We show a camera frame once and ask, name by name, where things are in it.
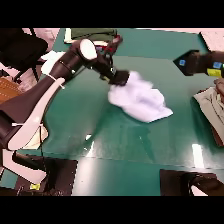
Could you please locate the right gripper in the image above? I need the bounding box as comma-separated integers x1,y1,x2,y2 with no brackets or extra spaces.
172,49,202,77

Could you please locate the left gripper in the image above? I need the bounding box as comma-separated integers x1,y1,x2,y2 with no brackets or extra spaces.
108,69,131,87

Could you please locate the white T-shirt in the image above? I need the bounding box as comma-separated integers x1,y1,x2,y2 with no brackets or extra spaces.
107,70,174,124

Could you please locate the beige garment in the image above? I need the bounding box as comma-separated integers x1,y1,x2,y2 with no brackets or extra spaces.
192,78,224,148

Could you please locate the dark green garment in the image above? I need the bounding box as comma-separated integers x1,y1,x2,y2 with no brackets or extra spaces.
64,28,118,45

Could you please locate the white garment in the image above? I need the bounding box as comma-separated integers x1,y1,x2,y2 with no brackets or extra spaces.
40,50,67,76

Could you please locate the black chair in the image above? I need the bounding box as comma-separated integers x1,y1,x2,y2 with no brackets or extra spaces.
0,28,50,84

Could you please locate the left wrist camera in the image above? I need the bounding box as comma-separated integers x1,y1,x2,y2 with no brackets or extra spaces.
98,34,124,64

